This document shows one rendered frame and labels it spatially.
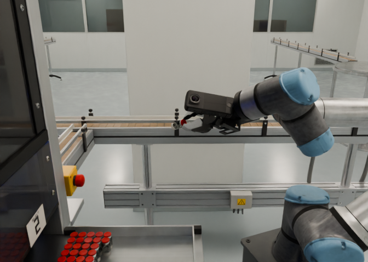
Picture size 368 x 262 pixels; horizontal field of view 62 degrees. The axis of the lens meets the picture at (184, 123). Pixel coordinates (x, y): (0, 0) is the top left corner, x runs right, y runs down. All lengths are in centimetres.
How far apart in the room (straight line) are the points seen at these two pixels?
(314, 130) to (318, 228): 27
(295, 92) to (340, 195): 145
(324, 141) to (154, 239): 53
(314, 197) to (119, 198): 120
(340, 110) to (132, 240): 65
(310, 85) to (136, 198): 138
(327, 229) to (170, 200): 115
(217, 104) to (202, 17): 144
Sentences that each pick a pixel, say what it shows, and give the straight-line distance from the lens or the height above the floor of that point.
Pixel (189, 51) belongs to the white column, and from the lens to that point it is 213.
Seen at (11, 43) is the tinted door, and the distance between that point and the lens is 75.
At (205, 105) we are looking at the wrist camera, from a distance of 71.
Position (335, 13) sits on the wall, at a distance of 959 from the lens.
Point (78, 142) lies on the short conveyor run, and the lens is 151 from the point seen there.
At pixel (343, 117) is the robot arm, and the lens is 85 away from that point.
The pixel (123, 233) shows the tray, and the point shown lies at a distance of 96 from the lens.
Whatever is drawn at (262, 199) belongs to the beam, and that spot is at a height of 49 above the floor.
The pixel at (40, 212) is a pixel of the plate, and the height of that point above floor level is 104.
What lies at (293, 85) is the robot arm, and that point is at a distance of 63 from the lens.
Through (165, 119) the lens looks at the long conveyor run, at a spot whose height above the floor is 97.
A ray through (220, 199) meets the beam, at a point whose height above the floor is 48.
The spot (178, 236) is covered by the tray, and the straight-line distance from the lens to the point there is 95.
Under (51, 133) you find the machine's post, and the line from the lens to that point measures 88.
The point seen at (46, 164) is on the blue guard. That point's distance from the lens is 86.
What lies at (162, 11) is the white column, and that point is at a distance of 212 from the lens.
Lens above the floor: 148
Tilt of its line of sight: 19 degrees down
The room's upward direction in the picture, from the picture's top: straight up
